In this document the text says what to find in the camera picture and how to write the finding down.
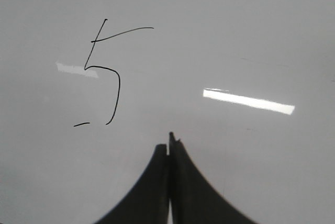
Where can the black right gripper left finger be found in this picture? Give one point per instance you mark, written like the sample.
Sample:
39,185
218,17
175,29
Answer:
148,199

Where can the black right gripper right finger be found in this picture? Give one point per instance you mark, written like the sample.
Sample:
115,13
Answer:
193,199

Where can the white whiteboard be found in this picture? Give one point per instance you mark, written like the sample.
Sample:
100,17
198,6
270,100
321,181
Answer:
90,87

